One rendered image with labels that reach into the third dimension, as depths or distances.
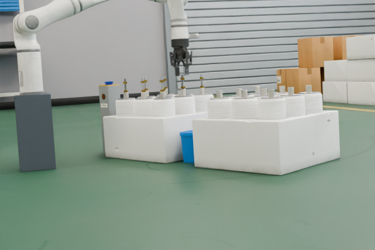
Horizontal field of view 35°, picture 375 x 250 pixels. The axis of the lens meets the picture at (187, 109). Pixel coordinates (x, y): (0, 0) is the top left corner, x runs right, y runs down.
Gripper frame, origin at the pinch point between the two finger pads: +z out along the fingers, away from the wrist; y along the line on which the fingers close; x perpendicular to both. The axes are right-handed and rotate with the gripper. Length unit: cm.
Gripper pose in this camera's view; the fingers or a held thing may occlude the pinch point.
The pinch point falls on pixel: (181, 72)
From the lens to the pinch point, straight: 251.7
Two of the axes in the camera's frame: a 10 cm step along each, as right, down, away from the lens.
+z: 0.5, 10.0, 0.6
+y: 5.7, 0.2, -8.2
